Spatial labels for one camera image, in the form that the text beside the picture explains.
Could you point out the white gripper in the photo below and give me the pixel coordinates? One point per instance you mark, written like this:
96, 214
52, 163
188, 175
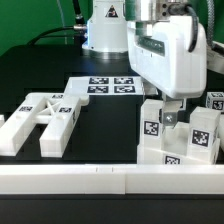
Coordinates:
163, 60

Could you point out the white chair seat part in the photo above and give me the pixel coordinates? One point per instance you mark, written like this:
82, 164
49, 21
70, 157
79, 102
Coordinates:
174, 149

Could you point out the white chair back frame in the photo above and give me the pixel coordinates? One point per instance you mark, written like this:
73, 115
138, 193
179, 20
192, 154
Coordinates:
58, 112

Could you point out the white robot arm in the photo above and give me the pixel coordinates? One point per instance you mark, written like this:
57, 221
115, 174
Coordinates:
107, 27

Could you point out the white right tagged cube block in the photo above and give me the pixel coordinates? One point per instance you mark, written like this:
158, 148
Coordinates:
215, 100

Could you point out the white part at right edge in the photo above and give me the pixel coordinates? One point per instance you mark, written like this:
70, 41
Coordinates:
221, 131

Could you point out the white part at edge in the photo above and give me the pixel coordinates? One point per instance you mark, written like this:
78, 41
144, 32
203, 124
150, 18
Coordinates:
2, 120
221, 131

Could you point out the white sheet with four tags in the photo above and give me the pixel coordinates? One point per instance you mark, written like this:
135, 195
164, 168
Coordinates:
121, 85

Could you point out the white part at left edge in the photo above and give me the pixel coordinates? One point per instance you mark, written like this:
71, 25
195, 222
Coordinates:
2, 120

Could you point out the white front rail fixture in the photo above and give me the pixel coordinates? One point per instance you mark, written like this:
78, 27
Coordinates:
112, 179

